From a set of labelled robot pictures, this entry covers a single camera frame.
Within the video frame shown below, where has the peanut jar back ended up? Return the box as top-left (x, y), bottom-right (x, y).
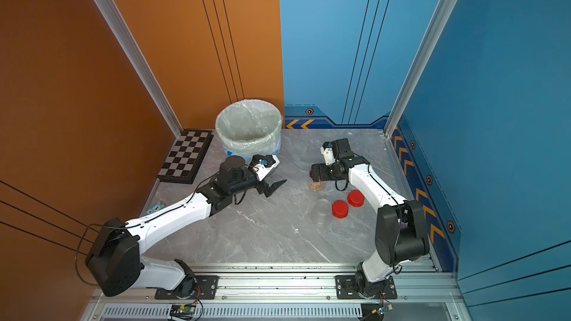
top-left (308, 181), bottom-right (324, 193)

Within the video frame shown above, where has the red lid of front jar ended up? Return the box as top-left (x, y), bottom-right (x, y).
top-left (347, 190), bottom-right (365, 207)

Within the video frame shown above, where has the red lid of jar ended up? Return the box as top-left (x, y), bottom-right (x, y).
top-left (332, 201), bottom-right (349, 219)
top-left (347, 190), bottom-right (365, 207)

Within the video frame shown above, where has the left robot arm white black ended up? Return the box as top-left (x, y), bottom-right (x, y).
top-left (85, 155), bottom-right (283, 299)

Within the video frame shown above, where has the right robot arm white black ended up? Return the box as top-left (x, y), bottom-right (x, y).
top-left (309, 138), bottom-right (430, 299)

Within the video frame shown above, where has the grey mesh trash bin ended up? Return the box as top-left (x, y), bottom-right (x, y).
top-left (266, 155), bottom-right (280, 174)

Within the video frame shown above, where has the translucent green bin liner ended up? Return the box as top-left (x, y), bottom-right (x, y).
top-left (215, 100), bottom-right (283, 162)

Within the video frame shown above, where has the black white chessboard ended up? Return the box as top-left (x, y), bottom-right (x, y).
top-left (158, 130), bottom-right (214, 184)

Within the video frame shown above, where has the small blue toy block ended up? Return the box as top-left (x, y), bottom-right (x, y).
top-left (148, 202), bottom-right (166, 213)

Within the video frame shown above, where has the left green circuit board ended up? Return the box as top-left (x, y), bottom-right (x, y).
top-left (169, 304), bottom-right (197, 320)

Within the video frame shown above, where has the green circuit board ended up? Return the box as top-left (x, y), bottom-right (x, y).
top-left (169, 304), bottom-right (197, 320)
top-left (369, 302), bottom-right (394, 320)

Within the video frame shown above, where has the right green circuit board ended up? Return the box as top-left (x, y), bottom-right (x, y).
top-left (369, 302), bottom-right (394, 320)

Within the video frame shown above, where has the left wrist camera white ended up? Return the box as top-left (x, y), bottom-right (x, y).
top-left (250, 155), bottom-right (280, 181)

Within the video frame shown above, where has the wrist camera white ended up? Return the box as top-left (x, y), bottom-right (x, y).
top-left (321, 142), bottom-right (336, 166)
top-left (250, 155), bottom-right (280, 181)

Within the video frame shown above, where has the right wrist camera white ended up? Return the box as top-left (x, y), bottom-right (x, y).
top-left (321, 142), bottom-right (336, 166)

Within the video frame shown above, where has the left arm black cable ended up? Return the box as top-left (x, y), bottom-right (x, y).
top-left (74, 173), bottom-right (219, 287)

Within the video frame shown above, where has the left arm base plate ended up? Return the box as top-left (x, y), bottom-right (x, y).
top-left (155, 275), bottom-right (219, 300)

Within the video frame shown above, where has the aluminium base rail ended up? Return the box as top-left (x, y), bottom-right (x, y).
top-left (82, 257), bottom-right (471, 320)

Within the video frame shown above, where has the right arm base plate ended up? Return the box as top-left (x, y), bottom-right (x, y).
top-left (335, 275), bottom-right (398, 300)

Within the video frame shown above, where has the right aluminium corner post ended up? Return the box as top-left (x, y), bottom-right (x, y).
top-left (384, 0), bottom-right (458, 139)

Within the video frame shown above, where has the aluminium corner post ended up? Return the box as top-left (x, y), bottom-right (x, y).
top-left (93, 0), bottom-right (183, 138)
top-left (384, 0), bottom-right (458, 139)

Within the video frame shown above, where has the left aluminium corner post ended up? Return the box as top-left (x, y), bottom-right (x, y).
top-left (93, 0), bottom-right (183, 138)

